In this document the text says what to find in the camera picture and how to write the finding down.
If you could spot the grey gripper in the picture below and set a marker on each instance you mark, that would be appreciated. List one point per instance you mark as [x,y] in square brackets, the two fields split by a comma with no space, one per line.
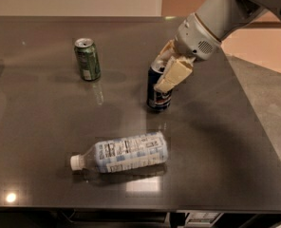
[196,38]

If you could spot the blue pepsi can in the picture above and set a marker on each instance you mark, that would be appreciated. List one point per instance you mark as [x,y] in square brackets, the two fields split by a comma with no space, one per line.
[156,100]

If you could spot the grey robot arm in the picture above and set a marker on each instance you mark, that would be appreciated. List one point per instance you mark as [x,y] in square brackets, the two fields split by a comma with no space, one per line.
[223,17]

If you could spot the green soda can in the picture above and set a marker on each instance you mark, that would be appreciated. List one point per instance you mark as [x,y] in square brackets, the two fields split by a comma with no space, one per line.
[87,59]

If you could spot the blue label plastic bottle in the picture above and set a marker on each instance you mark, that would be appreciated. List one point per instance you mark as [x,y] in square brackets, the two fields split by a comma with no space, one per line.
[123,154]

